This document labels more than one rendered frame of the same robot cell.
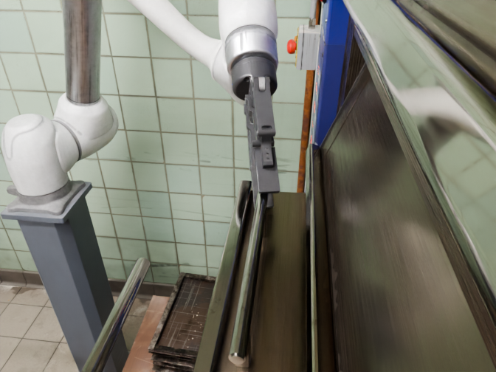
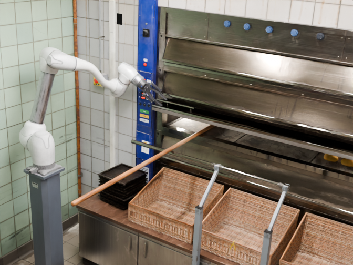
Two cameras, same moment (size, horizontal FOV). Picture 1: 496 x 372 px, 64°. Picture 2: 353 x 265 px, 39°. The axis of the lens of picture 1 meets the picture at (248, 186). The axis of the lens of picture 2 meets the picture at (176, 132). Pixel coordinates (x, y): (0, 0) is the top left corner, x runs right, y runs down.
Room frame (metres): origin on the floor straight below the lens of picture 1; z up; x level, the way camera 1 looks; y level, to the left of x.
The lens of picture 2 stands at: (-1.12, 3.18, 2.54)
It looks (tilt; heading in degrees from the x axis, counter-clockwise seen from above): 21 degrees down; 295
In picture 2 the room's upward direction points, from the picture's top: 3 degrees clockwise
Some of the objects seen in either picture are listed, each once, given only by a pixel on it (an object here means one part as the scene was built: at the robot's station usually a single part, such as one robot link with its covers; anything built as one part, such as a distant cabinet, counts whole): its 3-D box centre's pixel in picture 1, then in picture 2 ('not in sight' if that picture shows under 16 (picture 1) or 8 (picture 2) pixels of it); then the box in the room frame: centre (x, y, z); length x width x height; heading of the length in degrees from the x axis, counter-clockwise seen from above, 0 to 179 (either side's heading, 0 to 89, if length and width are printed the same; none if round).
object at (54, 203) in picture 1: (40, 190); (41, 165); (1.07, 0.67, 1.03); 0.22 x 0.18 x 0.06; 83
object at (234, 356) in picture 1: (256, 251); (175, 106); (0.37, -0.01, 1.41); 0.33 x 0.02 x 0.06; 173
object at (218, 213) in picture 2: not in sight; (247, 227); (-0.34, 0.23, 0.72); 0.56 x 0.49 x 0.28; 172
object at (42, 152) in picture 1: (35, 150); (42, 146); (1.08, 0.65, 1.17); 0.18 x 0.16 x 0.22; 152
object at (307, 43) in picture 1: (309, 47); (100, 79); (1.15, -0.17, 1.46); 0.10 x 0.07 x 0.10; 173
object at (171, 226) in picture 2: not in sight; (176, 202); (0.25, 0.16, 0.72); 0.56 x 0.49 x 0.28; 174
